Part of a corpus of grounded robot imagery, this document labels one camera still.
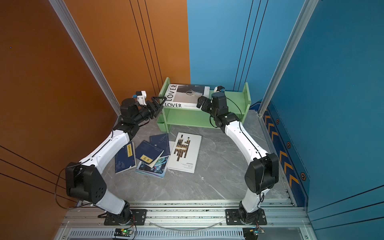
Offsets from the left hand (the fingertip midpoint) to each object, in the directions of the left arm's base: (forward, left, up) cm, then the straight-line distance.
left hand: (166, 100), depth 76 cm
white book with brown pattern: (-12, -8, -34) cm, 37 cm away
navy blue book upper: (-2, +8, -35) cm, 36 cm away
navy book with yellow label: (-12, +14, -33) cm, 38 cm away
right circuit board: (-52, -42, -38) cm, 77 cm away
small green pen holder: (+8, +9, -27) cm, 30 cm away
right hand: (+5, -19, -4) cm, 20 cm away
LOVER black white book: (+11, -9, -6) cm, 15 cm away
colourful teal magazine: (-22, +6, -36) cm, 43 cm away
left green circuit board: (-52, +19, -38) cm, 67 cm away
